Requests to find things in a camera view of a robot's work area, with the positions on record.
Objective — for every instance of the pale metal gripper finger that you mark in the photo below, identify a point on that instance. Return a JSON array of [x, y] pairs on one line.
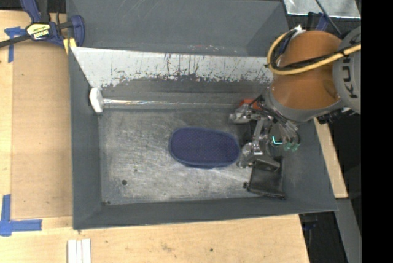
[[267, 162], [246, 157]]

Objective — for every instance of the red-orange small object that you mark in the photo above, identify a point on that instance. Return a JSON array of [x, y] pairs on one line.
[[247, 102]]

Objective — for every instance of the blue dotted fabric pouch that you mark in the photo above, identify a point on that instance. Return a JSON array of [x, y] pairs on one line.
[[202, 147]]

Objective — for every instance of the grey metal bin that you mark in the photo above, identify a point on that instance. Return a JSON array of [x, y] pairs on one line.
[[147, 169]]

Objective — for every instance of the clear rod with white head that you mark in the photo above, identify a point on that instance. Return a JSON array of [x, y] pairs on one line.
[[97, 100]]

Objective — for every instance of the pale wood board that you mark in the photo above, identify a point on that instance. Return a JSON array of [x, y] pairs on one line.
[[40, 132]]

